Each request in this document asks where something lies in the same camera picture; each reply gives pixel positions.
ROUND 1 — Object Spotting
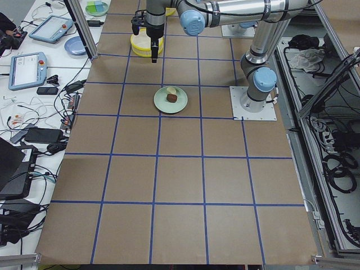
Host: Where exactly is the aluminium frame post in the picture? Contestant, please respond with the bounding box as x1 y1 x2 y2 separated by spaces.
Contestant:
64 0 98 61

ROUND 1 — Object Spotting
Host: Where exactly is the white crumpled cloth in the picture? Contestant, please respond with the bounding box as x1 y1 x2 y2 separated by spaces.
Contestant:
289 48 325 73

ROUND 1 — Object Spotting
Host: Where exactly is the brown chocolate bun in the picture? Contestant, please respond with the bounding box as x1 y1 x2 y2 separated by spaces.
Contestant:
166 94 178 103

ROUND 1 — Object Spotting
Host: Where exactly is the black power adapter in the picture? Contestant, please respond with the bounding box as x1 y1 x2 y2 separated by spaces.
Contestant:
87 20 104 27

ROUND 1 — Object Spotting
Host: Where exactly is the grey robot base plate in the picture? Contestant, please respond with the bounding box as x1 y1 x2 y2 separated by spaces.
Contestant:
229 86 277 121

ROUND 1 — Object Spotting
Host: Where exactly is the white cream bun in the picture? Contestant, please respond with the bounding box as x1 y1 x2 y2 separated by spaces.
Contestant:
166 87 177 95

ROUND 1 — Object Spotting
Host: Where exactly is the light green plate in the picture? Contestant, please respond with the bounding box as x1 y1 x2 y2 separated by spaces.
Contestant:
154 86 188 114

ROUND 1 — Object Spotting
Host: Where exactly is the black laptop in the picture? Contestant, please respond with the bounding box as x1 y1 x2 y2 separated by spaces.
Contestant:
1 139 38 200

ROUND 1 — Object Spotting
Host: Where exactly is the teach pendant near post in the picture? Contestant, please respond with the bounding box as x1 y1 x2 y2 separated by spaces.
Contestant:
29 15 74 44

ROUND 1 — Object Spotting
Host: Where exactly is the yellow bamboo steamer basket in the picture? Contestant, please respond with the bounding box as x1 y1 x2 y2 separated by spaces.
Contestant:
130 28 151 58

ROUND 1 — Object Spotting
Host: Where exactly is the green bowl with sponges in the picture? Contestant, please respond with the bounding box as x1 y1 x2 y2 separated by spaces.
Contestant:
85 1 109 17

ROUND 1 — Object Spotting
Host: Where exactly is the blue plate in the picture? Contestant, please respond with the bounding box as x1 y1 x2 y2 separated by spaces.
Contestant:
64 36 86 56

